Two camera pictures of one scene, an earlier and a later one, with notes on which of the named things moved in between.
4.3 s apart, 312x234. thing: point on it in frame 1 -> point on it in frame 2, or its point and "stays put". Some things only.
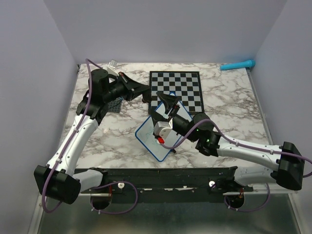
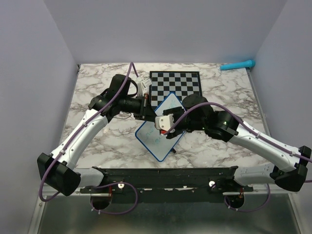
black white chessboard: [186, 85] stays put
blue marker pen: [249, 63] stays put
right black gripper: [170, 101] -> [175, 111]
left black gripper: [133, 89] -> [146, 111]
